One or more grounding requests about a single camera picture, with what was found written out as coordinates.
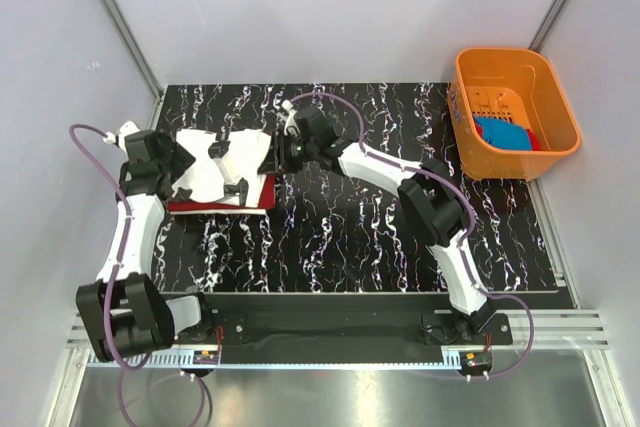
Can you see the left corner aluminium post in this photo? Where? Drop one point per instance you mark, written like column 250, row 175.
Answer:
column 132, row 47

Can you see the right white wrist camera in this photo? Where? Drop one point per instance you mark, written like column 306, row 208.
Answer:
column 290, row 126

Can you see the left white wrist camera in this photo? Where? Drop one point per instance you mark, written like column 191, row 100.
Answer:
column 118, row 138

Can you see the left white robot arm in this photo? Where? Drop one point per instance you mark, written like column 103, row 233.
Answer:
column 123, row 313

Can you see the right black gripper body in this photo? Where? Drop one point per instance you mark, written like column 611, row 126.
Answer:
column 295, row 152

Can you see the red t shirt in basket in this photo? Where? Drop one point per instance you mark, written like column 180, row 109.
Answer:
column 533, row 141

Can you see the red t shirt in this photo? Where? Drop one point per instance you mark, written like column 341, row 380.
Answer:
column 533, row 141
column 260, row 195

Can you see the white t shirt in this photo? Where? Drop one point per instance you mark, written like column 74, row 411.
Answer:
column 242, row 211
column 226, row 163

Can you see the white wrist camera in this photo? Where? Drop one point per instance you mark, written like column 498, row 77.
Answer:
column 118, row 138
column 290, row 126

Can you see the blue t shirt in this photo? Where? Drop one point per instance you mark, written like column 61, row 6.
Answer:
column 503, row 134

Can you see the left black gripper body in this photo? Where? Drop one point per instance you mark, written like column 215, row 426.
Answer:
column 163, row 164

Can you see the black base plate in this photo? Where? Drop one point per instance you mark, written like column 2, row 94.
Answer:
column 398, row 341

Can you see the grey slotted cable duct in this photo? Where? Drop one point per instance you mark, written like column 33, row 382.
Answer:
column 237, row 358

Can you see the orange plastic basket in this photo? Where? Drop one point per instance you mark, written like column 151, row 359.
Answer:
column 514, row 85

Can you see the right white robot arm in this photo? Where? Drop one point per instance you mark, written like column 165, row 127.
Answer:
column 432, row 209

